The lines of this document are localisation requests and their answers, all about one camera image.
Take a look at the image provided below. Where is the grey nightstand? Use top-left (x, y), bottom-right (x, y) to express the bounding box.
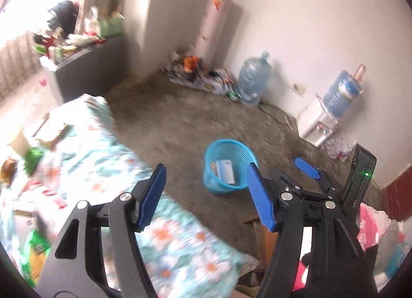
top-left (40, 36), bottom-right (124, 102)

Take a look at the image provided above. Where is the green packet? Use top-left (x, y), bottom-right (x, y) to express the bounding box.
top-left (24, 147), bottom-right (45, 174)

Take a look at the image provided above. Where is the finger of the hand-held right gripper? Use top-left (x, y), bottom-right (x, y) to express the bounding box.
top-left (294, 157), bottom-right (339, 201)
top-left (270, 168), bottom-right (324, 202)

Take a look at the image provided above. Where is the blue plastic waste basket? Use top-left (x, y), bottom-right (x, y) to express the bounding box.
top-left (204, 139), bottom-right (258, 195)

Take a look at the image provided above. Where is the white water dispenser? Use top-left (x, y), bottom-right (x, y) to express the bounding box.
top-left (297, 98), bottom-right (340, 148)

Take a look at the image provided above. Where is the full blue water jug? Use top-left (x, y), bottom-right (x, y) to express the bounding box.
top-left (323, 69), bottom-right (364, 118)

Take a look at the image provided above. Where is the white carton box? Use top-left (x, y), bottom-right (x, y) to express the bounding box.
top-left (215, 159), bottom-right (235, 185)

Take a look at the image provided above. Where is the black bag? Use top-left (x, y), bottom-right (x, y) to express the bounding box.
top-left (48, 0), bottom-right (80, 33)

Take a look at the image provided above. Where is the empty clear water jug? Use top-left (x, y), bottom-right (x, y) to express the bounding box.
top-left (237, 51), bottom-right (274, 106)

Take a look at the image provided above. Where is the green plastic basket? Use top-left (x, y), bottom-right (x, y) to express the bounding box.
top-left (98, 11), bottom-right (124, 38)

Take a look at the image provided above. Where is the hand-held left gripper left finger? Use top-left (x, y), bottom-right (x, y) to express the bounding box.
top-left (36, 163), bottom-right (167, 298)

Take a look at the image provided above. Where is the flat brown snack packet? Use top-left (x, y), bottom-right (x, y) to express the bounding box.
top-left (34, 116), bottom-right (71, 149)

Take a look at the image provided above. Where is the pile of snack wrappers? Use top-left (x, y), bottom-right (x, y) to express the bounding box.
top-left (167, 53), bottom-right (207, 80)

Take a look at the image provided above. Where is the printed wallpaper roll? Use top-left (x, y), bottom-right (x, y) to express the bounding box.
top-left (196, 0), bottom-right (234, 67)

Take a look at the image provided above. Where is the green snack bag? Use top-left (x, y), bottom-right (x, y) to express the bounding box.
top-left (19, 230), bottom-right (54, 287)

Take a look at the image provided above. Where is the clear plastic bag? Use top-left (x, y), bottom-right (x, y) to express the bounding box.
top-left (323, 134), bottom-right (358, 161)

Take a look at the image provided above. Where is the floral teal quilt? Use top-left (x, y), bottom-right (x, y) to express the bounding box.
top-left (0, 93), bottom-right (255, 298)

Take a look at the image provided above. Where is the pink blanket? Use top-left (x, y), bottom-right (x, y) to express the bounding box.
top-left (291, 203), bottom-right (406, 298)

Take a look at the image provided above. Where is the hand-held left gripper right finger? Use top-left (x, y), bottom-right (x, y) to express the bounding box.
top-left (246, 163), bottom-right (378, 298)

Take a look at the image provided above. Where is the wooden stool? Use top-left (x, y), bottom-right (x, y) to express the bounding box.
top-left (245, 217), bottom-right (280, 273)

